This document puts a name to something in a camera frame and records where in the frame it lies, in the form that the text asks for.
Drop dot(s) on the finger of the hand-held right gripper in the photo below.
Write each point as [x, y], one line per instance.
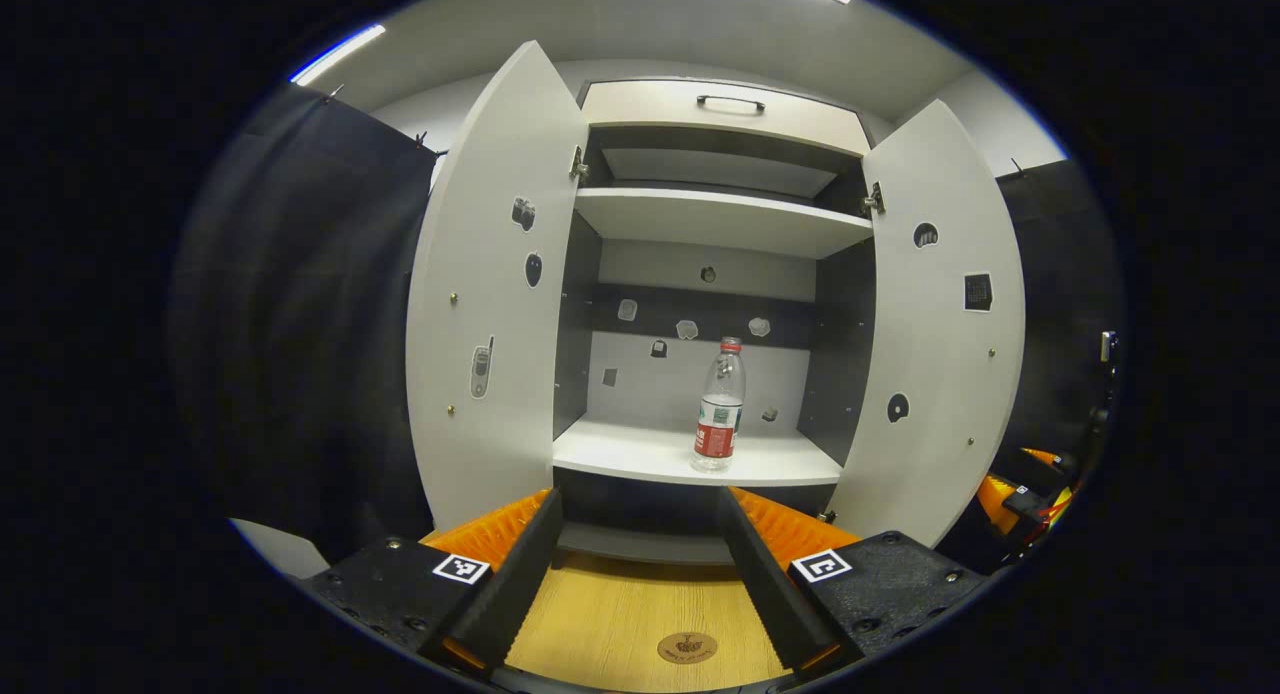
[1000, 504]
[1045, 459]

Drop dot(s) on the white cabinet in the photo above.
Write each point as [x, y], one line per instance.
[660, 384]

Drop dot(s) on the white cabinet shelf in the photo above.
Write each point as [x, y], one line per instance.
[720, 219]
[640, 449]

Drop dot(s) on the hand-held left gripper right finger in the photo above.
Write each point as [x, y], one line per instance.
[760, 574]

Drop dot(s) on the camera on stand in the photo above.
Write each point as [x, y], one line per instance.
[1107, 346]

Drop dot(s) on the round brown coaster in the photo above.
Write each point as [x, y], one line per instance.
[687, 647]

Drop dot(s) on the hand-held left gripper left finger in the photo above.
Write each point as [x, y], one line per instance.
[520, 574]

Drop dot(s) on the clear plastic water bottle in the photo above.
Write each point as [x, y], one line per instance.
[718, 434]

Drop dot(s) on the black backdrop cloth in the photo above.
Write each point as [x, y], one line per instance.
[1060, 274]
[300, 324]

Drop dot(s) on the white cabinet door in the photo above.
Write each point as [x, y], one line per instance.
[480, 274]
[930, 374]

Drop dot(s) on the cream cabinet drawer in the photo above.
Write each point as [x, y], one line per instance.
[650, 109]

